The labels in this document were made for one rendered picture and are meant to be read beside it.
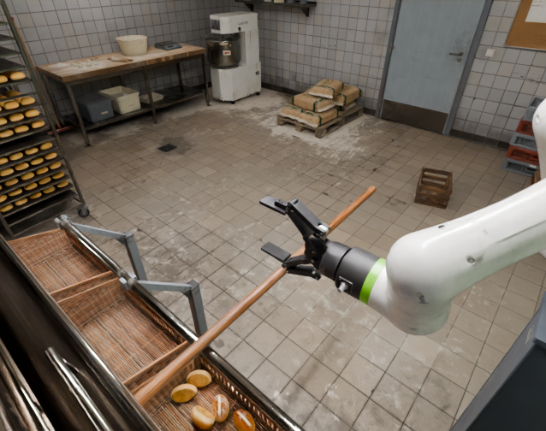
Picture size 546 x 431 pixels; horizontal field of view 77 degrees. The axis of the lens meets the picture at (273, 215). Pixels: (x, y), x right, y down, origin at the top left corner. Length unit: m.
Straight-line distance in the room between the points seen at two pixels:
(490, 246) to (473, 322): 2.26
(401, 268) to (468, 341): 2.18
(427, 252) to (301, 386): 1.79
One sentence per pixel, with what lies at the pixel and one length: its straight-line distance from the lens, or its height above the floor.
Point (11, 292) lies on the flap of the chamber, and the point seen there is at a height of 1.41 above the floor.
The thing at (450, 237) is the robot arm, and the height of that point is 1.67.
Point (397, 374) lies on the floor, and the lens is 2.36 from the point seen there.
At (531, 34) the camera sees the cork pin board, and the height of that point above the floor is 1.33.
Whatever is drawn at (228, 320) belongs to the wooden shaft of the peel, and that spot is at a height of 1.20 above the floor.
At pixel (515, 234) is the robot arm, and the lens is 0.57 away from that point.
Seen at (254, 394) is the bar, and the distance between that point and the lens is 0.89.
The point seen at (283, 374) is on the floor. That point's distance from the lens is 2.25.
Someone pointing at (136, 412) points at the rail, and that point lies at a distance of 0.62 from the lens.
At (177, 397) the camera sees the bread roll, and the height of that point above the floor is 0.63.
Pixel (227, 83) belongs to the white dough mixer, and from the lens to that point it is 6.14.
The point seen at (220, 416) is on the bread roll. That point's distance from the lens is 1.47.
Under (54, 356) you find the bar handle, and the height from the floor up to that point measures 1.47.
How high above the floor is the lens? 1.98
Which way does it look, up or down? 37 degrees down
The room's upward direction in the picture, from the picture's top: straight up
